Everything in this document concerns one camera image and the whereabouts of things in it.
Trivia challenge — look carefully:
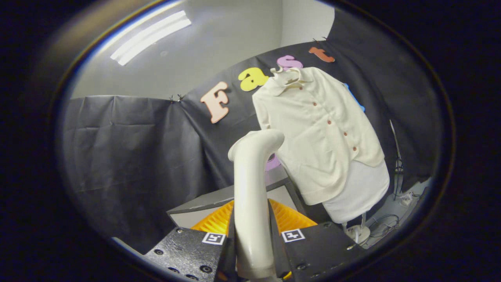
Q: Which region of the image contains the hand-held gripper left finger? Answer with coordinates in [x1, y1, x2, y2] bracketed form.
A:
[144, 200, 236, 282]

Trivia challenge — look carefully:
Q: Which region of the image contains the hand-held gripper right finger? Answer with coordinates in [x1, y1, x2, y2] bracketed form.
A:
[267, 199, 366, 280]

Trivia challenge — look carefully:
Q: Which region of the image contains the white garment steamer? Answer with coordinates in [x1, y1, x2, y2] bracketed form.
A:
[228, 129, 285, 279]

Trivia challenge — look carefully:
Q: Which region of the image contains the cream button-up shirt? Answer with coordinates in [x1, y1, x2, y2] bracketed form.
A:
[252, 67, 385, 206]

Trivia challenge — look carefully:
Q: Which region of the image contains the grey top cabinet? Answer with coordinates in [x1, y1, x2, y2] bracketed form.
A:
[166, 176, 306, 230]

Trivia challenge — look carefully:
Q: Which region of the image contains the white mannequin torso stand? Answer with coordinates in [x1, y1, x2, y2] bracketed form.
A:
[270, 66, 391, 245]

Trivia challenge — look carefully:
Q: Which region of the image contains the black backdrop cloth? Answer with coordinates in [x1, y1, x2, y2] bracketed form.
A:
[59, 8, 441, 255]

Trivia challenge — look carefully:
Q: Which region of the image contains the thin white pole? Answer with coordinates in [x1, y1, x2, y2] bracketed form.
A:
[389, 119, 400, 158]

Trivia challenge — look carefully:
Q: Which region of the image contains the ceiling light panel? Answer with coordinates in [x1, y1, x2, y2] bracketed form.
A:
[110, 11, 192, 66]

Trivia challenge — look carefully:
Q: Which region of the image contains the black cable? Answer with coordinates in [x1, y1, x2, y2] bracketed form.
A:
[393, 157, 404, 198]
[367, 213, 400, 238]

